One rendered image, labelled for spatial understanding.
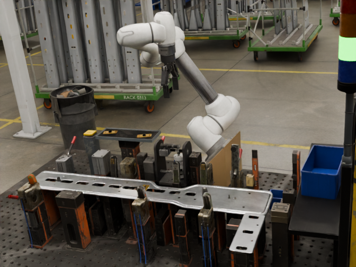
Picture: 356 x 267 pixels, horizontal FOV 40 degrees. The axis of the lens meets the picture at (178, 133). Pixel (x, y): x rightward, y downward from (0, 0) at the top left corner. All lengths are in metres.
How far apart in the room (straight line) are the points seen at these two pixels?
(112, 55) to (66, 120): 1.83
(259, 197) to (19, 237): 1.41
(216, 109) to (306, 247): 1.08
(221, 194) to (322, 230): 0.57
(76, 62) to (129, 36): 4.94
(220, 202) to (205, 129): 0.83
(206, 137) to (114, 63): 4.06
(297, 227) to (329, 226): 0.13
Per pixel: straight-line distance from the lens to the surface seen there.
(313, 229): 2.15
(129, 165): 2.70
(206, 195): 2.24
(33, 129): 6.49
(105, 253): 2.68
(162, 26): 2.43
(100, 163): 2.78
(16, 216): 3.22
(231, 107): 3.19
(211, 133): 3.13
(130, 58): 6.89
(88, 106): 5.42
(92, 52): 7.14
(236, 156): 2.49
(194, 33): 10.01
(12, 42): 6.21
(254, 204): 2.37
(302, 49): 8.44
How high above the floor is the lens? 2.23
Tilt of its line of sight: 22 degrees down
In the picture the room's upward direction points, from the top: 6 degrees counter-clockwise
